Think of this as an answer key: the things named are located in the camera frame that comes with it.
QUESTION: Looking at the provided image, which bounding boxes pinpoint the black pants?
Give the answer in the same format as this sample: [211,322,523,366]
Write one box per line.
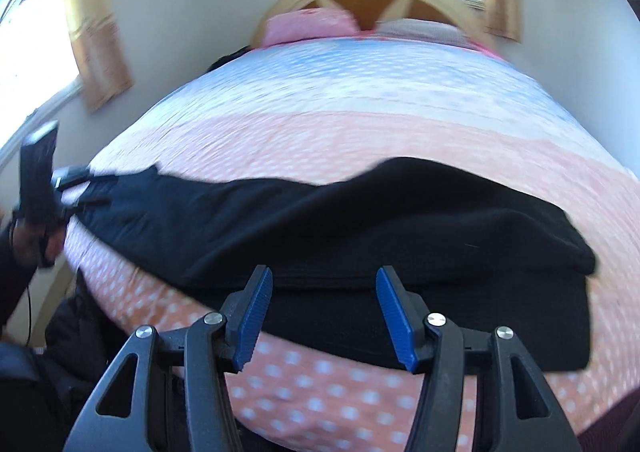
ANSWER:
[75,157,598,373]

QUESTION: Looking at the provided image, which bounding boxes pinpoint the person's dark clothing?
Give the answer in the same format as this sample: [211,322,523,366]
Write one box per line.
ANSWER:
[0,282,118,452]

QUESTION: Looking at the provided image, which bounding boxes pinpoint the striped pillow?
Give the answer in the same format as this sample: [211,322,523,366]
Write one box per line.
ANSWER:
[375,19,481,50]

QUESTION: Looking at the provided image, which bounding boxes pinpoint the pink pillow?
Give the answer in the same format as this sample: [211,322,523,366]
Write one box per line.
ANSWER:
[263,9,358,46]

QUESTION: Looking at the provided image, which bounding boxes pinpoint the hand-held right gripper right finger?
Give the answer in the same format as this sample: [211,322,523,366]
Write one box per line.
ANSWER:
[375,266,583,452]

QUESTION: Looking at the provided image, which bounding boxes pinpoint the large side window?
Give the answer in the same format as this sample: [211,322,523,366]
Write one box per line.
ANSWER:
[0,0,83,153]

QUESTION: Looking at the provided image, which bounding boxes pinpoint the person's left forearm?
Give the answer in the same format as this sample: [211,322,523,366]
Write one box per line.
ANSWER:
[0,227,37,333]

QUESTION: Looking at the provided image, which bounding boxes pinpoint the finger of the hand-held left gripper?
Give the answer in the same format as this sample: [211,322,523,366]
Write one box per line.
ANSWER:
[67,198,108,216]
[59,166,93,189]

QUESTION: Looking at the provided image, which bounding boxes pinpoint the pink and blue dotted bedsheet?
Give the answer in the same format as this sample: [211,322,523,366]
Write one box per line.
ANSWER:
[62,36,640,438]

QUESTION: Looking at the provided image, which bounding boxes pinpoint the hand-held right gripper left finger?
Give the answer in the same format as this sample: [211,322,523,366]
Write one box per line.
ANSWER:
[62,264,274,452]

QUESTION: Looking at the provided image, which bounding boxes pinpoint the dark cloth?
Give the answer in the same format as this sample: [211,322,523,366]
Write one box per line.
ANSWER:
[207,46,251,72]

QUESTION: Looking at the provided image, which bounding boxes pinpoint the person's left hand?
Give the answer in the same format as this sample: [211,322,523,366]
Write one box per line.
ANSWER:
[10,219,63,269]

